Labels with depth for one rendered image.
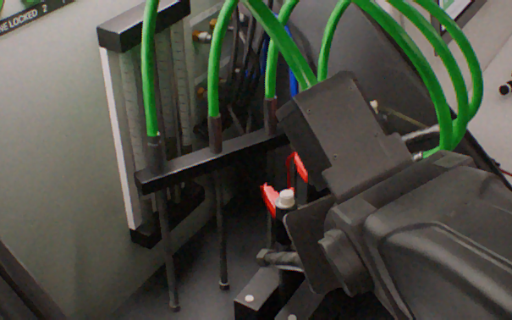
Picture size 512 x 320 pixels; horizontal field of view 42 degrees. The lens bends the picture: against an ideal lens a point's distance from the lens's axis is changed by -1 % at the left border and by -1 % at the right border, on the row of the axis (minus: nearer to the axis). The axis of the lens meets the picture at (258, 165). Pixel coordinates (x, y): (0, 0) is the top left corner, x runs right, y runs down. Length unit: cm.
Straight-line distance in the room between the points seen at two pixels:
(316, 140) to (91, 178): 59
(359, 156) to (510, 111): 96
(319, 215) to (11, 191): 45
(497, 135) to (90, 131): 71
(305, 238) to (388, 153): 14
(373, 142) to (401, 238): 12
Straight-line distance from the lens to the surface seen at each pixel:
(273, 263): 70
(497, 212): 26
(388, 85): 104
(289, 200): 80
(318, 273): 51
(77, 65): 87
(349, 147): 39
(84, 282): 102
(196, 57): 106
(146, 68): 82
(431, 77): 73
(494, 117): 131
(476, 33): 141
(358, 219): 32
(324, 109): 40
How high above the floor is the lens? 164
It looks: 36 degrees down
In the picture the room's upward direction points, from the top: 1 degrees counter-clockwise
